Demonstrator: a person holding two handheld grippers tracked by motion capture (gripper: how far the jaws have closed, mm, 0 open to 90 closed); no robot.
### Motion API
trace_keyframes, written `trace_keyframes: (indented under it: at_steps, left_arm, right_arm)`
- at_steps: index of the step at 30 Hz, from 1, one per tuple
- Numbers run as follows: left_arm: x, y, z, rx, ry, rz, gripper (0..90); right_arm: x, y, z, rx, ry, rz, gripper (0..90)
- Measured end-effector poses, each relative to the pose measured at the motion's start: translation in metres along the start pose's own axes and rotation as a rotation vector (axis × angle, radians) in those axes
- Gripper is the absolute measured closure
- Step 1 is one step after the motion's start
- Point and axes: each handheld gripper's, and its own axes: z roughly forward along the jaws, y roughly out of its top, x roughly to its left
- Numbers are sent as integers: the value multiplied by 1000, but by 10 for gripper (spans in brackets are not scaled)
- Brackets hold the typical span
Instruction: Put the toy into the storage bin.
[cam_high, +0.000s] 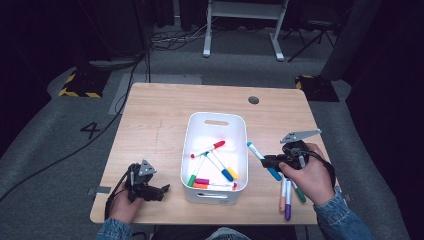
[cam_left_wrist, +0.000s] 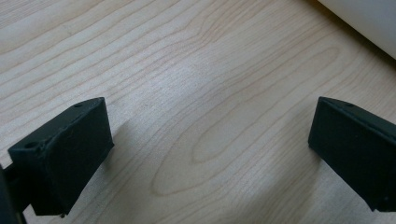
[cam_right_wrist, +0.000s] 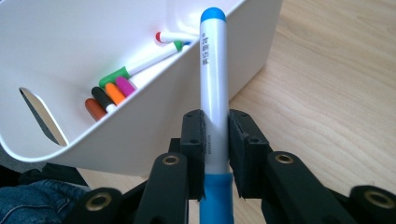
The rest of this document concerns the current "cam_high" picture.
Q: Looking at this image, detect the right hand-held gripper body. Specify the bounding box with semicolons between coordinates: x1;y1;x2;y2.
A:
279;128;323;170

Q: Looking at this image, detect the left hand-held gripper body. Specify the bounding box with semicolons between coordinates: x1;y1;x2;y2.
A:
126;158;158;203

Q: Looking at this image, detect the blue marker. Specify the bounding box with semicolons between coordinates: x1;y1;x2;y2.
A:
246;141;283;182
203;151;235;183

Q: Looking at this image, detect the salmon marker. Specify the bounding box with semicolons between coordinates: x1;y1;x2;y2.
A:
279;176;288;213

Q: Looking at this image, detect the green marker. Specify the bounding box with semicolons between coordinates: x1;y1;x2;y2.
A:
291;179;307;204
186;153;208;188

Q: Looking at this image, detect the purple marker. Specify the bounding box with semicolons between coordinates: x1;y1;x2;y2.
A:
284;179;293;222

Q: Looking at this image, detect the white plastic bin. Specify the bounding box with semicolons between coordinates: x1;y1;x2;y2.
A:
179;111;250;206

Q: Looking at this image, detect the person's left hand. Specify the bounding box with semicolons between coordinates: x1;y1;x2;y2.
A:
107;189;145;225

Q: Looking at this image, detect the person's right hand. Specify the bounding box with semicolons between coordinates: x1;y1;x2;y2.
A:
278;143;335;207

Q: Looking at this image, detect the orange marker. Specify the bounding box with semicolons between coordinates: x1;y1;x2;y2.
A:
192;182;238;192

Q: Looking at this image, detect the magenta marker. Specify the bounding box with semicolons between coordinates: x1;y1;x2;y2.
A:
194;178;234;187

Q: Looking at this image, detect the yellow marker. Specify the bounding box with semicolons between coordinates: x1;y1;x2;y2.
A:
211;149;240;181

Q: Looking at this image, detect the grey tape strip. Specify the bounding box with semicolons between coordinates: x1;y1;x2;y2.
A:
87;186;112;196

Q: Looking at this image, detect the red marker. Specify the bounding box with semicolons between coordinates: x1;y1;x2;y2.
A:
190;140;227;159

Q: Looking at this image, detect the black yellow striped stand base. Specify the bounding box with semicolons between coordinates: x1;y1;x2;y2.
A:
57;67;112;99
294;74;341;103

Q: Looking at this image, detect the grey flat stand foot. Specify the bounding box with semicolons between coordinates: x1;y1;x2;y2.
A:
88;57;138;70

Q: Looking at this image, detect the grey column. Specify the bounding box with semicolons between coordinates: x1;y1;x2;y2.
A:
320;0;383;82

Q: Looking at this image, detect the black tripod stand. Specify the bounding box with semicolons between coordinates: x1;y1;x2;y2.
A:
287;13;338;63

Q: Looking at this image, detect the left hand-held gripper black cable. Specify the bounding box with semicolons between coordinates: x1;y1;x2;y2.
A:
104;165;134;222

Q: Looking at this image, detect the hand-held gripper black cable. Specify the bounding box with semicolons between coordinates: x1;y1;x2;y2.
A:
104;165;134;222
299;149;337;198

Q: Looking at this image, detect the right hand-held gripper black cable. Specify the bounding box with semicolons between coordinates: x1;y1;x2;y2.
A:
299;149;337;198

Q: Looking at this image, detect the long black floor cable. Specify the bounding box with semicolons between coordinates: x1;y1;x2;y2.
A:
0;49;148;203

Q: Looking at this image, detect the bundle of floor cables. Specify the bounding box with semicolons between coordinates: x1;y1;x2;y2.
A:
149;19;209;52

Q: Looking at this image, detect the white desk frame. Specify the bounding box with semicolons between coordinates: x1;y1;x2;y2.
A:
202;0;290;62

